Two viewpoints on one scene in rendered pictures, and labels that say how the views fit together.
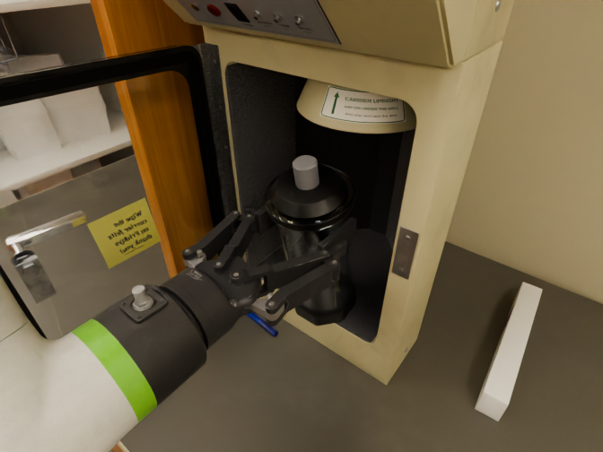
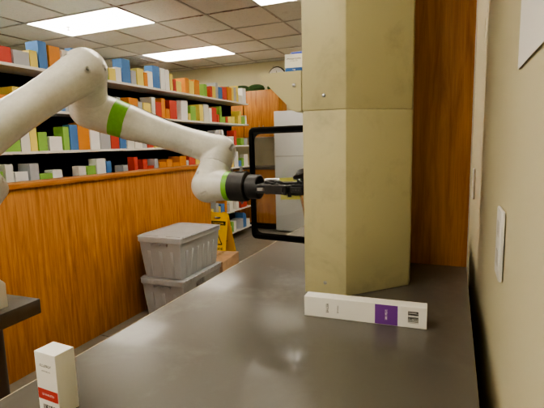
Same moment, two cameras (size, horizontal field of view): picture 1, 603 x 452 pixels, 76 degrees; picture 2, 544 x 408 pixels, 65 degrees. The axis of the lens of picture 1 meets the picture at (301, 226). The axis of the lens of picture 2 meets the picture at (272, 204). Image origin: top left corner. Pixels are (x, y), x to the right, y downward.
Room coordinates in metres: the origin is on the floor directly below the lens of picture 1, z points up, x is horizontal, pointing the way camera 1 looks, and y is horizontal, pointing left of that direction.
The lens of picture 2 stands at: (-0.04, -1.17, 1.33)
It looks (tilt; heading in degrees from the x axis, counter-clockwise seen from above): 8 degrees down; 75
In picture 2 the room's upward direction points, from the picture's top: 1 degrees counter-clockwise
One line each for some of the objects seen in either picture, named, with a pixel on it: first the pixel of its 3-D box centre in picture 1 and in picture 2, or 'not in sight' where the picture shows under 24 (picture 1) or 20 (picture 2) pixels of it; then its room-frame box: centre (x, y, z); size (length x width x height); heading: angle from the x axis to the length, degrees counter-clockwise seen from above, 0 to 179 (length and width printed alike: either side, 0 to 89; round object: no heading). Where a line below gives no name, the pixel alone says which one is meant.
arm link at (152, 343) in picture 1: (152, 337); (240, 184); (0.21, 0.13, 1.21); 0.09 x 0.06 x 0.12; 52
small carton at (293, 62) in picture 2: not in sight; (295, 66); (0.35, 0.00, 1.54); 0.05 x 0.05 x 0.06; 59
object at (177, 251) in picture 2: not in sight; (181, 248); (0.14, 2.33, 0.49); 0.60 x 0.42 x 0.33; 52
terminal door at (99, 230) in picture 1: (121, 227); (287, 184); (0.40, 0.23, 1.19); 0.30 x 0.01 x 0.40; 135
